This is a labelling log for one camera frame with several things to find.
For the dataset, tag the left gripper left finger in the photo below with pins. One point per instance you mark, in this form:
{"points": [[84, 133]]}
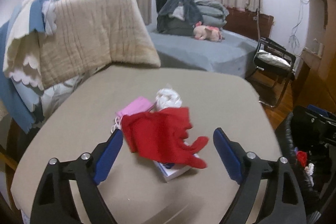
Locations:
{"points": [[54, 201]]}

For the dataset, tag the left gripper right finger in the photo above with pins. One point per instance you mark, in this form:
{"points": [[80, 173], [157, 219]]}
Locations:
{"points": [[282, 202]]}

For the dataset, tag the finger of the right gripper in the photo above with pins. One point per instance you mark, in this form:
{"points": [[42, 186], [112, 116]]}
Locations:
{"points": [[318, 110]]}

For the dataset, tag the white paper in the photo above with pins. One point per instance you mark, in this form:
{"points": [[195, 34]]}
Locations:
{"points": [[309, 169]]}

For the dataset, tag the black lined trash bin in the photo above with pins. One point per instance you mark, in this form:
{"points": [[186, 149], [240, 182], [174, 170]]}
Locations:
{"points": [[313, 200]]}

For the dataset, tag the wooden wardrobe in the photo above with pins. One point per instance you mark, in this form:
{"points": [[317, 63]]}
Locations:
{"points": [[314, 83]]}

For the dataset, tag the red plastic bag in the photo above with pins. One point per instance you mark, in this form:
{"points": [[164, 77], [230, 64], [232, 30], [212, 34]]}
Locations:
{"points": [[302, 158]]}

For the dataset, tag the black office chair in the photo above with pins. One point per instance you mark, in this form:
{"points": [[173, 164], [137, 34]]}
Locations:
{"points": [[282, 77]]}

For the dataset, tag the silver seat cushion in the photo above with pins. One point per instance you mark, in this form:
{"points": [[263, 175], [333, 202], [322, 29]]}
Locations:
{"points": [[271, 59]]}

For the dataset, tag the white small box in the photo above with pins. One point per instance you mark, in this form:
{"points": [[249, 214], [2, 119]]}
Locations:
{"points": [[171, 171]]}

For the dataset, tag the red cloth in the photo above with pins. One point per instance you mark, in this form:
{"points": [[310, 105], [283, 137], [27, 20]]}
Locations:
{"points": [[160, 136]]}

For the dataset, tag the pink face mask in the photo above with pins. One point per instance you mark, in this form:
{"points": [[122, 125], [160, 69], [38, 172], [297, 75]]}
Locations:
{"points": [[140, 104]]}

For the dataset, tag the grey bed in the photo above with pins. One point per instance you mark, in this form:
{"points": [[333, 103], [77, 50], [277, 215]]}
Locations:
{"points": [[233, 55]]}

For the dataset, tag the dark wooden headboard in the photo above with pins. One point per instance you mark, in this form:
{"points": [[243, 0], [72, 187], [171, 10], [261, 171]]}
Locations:
{"points": [[244, 22]]}

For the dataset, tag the white crumpled tissue ball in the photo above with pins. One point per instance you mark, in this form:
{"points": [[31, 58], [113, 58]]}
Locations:
{"points": [[167, 97]]}

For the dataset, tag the pink plush pig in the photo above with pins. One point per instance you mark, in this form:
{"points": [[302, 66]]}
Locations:
{"points": [[204, 32]]}

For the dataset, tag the beige folded quilt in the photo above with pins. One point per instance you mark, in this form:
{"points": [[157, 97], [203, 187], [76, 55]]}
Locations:
{"points": [[93, 33]]}

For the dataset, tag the stack of grey bedding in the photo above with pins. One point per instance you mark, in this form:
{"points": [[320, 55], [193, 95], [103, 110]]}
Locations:
{"points": [[180, 17]]}

